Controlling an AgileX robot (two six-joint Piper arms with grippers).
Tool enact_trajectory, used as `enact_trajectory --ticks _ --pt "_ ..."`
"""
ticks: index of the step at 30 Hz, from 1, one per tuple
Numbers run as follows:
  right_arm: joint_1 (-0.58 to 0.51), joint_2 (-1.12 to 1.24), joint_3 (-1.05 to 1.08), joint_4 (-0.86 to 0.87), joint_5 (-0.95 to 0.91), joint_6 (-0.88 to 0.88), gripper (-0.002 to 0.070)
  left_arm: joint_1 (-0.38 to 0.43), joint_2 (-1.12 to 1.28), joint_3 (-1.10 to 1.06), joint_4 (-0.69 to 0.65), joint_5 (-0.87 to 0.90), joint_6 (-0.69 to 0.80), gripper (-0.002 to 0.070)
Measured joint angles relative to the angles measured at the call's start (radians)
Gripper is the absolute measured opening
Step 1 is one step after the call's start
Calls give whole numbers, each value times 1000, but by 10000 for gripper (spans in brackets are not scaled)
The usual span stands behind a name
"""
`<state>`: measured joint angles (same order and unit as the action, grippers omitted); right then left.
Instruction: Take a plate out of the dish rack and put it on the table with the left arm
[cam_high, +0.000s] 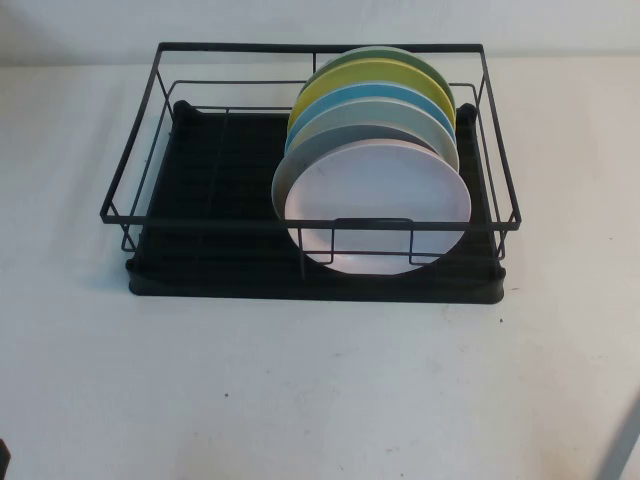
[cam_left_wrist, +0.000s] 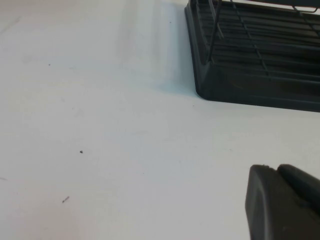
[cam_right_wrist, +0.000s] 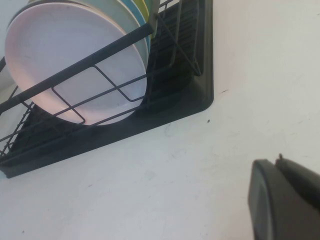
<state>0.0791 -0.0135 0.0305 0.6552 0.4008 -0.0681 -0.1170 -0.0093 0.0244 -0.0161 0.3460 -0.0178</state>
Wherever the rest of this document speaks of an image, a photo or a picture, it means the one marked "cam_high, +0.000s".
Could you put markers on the pink plate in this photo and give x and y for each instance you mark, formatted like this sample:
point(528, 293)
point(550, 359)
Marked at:
point(380, 200)

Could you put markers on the pale grey plate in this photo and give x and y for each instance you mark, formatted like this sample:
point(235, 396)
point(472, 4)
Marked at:
point(395, 112)

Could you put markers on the blue plate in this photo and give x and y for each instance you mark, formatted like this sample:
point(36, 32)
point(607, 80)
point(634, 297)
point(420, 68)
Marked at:
point(370, 95)

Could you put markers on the yellow plate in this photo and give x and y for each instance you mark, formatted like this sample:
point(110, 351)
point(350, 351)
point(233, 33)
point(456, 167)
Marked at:
point(370, 75)

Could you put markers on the green plate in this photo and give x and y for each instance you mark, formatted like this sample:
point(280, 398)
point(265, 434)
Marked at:
point(390, 54)

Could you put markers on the black plastic drip tray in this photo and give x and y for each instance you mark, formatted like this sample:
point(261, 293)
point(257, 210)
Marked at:
point(225, 290)

